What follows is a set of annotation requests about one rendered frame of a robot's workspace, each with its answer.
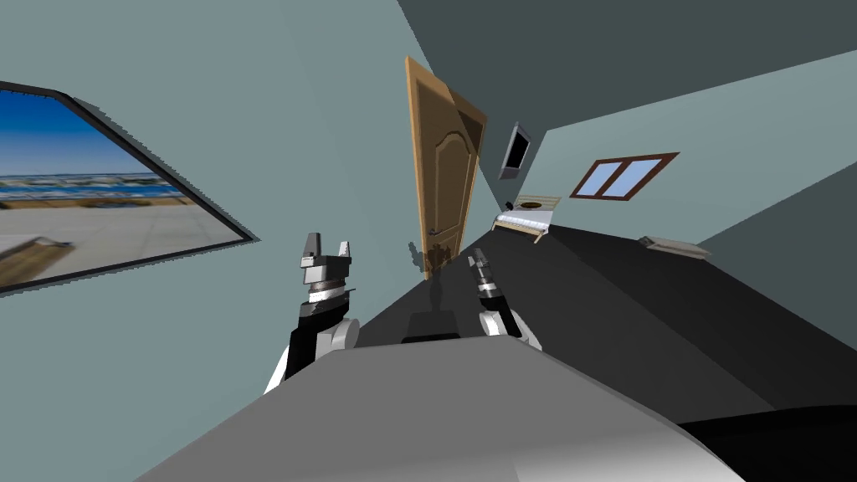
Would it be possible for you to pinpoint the brown framed window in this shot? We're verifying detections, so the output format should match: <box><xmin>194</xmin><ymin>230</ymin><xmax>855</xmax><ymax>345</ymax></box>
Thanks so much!
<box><xmin>568</xmin><ymin>152</ymin><xmax>680</xmax><ymax>202</ymax></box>

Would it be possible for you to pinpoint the brown wooden door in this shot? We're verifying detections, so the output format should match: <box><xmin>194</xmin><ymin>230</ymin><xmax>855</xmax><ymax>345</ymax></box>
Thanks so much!
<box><xmin>404</xmin><ymin>56</ymin><xmax>489</xmax><ymax>280</ymax></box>

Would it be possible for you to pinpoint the black wall television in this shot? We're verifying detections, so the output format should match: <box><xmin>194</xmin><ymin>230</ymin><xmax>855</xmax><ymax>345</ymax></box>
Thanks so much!
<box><xmin>498</xmin><ymin>121</ymin><xmax>532</xmax><ymax>182</ymax></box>

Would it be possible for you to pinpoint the flat grey wall shelf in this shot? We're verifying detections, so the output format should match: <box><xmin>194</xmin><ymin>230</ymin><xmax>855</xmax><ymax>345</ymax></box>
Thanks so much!
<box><xmin>638</xmin><ymin>235</ymin><xmax>712</xmax><ymax>261</ymax></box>

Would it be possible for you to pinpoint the white bed with wooden frame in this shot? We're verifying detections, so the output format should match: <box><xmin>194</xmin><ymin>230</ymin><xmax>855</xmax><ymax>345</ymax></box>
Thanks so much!
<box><xmin>491</xmin><ymin>194</ymin><xmax>562</xmax><ymax>244</ymax></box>

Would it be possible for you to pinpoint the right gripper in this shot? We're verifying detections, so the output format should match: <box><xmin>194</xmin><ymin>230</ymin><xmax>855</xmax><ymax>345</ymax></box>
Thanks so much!
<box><xmin>467</xmin><ymin>248</ymin><xmax>497</xmax><ymax>290</ymax></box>

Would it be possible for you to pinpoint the black framed beach picture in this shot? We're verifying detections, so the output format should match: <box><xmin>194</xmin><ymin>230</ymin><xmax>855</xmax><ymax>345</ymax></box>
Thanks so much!
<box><xmin>0</xmin><ymin>80</ymin><xmax>260</xmax><ymax>295</ymax></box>

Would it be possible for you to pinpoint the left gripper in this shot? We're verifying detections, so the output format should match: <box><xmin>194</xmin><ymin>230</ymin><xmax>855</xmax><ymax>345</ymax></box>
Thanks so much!
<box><xmin>300</xmin><ymin>233</ymin><xmax>354</xmax><ymax>288</ymax></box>

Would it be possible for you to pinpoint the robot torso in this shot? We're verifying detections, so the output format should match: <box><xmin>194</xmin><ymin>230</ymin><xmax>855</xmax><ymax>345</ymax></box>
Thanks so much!
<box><xmin>133</xmin><ymin>311</ymin><xmax>748</xmax><ymax>482</ymax></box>

